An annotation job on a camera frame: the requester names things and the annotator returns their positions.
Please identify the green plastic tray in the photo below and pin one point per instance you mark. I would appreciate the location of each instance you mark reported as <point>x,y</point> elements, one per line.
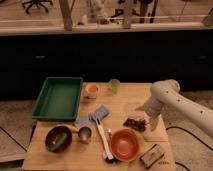
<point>58,99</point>

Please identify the dark purple grapes bunch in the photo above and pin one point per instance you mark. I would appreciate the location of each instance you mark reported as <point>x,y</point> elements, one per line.
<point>138,125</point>

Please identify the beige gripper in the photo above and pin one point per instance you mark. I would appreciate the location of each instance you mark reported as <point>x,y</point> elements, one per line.
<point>153,108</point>

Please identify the small metal cup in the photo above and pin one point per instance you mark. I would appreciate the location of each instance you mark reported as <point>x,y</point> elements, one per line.
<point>85,134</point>

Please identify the grey blue cloth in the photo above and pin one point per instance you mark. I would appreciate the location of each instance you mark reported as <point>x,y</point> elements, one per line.
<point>82,121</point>

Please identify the dark brown bowl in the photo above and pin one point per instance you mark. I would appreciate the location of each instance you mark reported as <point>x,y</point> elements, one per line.
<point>57,132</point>

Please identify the wooden brown box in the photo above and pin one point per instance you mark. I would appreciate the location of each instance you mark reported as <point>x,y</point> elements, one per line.
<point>151,156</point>

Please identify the orange bowl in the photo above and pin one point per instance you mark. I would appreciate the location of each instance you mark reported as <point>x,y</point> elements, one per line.
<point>124,145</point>

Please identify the blue white spatula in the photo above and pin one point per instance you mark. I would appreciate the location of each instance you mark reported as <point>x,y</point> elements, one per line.
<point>97,117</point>

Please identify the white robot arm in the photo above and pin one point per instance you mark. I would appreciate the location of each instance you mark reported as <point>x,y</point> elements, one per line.
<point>167,92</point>

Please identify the green translucent cup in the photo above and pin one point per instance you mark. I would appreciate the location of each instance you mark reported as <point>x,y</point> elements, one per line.
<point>113,85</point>

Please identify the black office chair base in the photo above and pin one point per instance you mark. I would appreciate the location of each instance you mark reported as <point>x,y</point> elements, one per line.
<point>38,3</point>

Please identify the green cucumber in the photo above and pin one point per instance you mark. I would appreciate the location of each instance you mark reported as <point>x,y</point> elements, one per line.
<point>57,142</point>

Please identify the yellow banana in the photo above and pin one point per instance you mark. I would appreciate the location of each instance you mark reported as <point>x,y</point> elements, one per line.
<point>73,128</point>

